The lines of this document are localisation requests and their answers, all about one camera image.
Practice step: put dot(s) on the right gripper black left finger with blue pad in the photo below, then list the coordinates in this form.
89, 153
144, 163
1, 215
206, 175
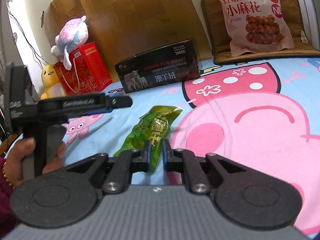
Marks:
70, 194

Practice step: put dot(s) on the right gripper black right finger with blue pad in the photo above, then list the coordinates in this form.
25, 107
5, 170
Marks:
243, 195

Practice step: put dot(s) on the green pickled vegetable packet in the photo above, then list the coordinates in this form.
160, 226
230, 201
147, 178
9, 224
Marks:
153, 126

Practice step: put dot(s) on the person's left hand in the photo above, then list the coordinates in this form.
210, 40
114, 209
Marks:
24, 147

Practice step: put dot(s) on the yellow duck plush toy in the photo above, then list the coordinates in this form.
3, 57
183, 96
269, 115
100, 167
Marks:
51, 82

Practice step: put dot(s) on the red gift bag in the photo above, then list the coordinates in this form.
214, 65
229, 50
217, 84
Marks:
88, 73

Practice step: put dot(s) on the Peppa Pig bed sheet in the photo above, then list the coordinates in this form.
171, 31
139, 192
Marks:
265, 131

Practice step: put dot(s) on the pink blue plush toy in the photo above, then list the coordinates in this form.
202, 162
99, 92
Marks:
73, 35

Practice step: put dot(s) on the wooden board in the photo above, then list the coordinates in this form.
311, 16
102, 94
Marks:
123, 28

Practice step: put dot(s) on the black sheep print box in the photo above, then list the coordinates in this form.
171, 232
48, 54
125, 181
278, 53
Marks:
175, 62

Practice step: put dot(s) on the brown seat cushion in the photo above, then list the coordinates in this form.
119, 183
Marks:
220, 40

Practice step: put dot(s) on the pink twisted snack bag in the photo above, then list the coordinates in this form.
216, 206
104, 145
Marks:
255, 26

